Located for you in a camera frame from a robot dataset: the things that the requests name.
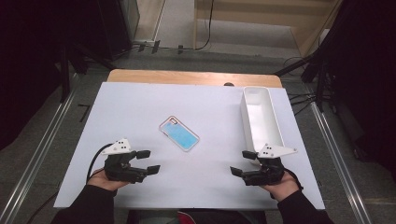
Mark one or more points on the dark table knob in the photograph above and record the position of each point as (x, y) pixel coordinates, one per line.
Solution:
(229, 84)

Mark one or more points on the light wooden shelf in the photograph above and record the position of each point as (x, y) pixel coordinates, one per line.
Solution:
(249, 12)

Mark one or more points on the metal floor rail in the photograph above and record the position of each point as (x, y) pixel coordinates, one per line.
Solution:
(37, 161)
(339, 168)

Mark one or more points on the white table board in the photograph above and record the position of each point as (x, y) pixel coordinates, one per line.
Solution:
(202, 186)

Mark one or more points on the black tripod stand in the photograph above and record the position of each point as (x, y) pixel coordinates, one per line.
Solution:
(64, 77)
(320, 87)

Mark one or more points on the dark cabinet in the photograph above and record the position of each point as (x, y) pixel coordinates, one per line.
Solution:
(115, 28)

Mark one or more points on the clear blue phone case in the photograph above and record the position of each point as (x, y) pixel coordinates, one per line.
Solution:
(180, 134)

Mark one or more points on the red fabric piece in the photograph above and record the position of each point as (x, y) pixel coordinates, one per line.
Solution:
(186, 218)

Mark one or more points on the dark curtain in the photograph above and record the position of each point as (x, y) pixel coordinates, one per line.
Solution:
(367, 77)
(28, 62)

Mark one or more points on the black floor bracket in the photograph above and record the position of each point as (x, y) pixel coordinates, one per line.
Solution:
(155, 46)
(140, 47)
(180, 49)

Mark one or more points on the person's right hand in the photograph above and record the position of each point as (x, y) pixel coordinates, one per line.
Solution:
(285, 188)

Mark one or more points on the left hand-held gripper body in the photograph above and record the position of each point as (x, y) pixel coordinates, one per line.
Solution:
(120, 169)

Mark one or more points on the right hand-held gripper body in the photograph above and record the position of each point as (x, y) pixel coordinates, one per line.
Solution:
(269, 171)

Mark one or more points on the person's left hand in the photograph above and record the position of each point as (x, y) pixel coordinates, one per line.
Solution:
(98, 180)

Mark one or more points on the white storage box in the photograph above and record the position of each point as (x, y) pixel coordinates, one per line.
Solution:
(260, 115)

